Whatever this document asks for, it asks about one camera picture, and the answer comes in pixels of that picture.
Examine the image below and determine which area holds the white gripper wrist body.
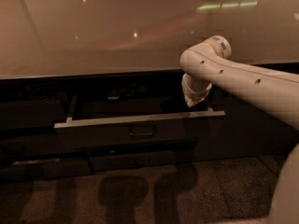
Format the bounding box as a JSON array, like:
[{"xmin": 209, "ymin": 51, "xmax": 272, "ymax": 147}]
[{"xmin": 181, "ymin": 73, "xmax": 212, "ymax": 107}]

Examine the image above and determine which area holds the dark drawer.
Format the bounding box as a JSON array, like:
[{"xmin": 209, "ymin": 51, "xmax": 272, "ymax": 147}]
[
  {"xmin": 89, "ymin": 148, "xmax": 193, "ymax": 172},
  {"xmin": 0, "ymin": 158, "xmax": 93, "ymax": 183},
  {"xmin": 0, "ymin": 133, "xmax": 79, "ymax": 159},
  {"xmin": 0, "ymin": 100, "xmax": 66, "ymax": 130},
  {"xmin": 54, "ymin": 92, "xmax": 225, "ymax": 148}
]

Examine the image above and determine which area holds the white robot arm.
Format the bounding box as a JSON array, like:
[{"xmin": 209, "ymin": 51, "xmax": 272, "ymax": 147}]
[{"xmin": 180, "ymin": 35, "xmax": 299, "ymax": 224}]

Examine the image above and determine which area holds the dark cabinet door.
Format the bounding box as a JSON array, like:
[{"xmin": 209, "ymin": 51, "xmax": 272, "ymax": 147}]
[{"xmin": 193, "ymin": 88, "xmax": 298, "ymax": 161}]

